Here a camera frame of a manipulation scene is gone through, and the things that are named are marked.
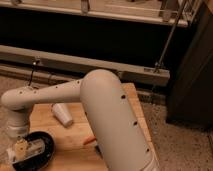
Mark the metal pole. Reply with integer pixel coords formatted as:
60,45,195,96
154,0,187,73

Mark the white tube bottle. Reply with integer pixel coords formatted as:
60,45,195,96
6,139,45,164

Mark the dark cabinet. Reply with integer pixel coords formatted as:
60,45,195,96
166,0,213,127

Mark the white foam cup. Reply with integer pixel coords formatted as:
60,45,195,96
51,103,73,127

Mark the black ceramic bowl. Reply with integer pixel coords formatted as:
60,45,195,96
13,131,55,171

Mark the black cable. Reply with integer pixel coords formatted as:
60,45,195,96
27,58,40,88

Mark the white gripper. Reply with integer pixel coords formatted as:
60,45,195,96
6,118,30,160

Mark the orange carrot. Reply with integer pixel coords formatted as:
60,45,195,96
83,136,96,145

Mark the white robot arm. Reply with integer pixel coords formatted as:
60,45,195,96
1,69,160,171

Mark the metal rail beam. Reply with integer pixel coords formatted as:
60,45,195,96
0,45,170,87

